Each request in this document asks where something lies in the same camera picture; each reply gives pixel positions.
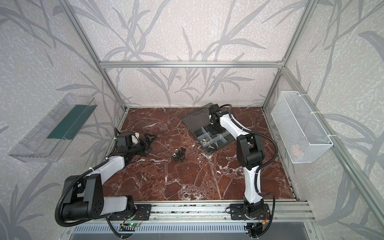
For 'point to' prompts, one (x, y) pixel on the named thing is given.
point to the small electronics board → (133, 224)
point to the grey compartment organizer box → (198, 122)
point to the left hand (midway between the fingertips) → (156, 136)
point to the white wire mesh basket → (303, 135)
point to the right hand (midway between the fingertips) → (215, 127)
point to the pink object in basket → (296, 151)
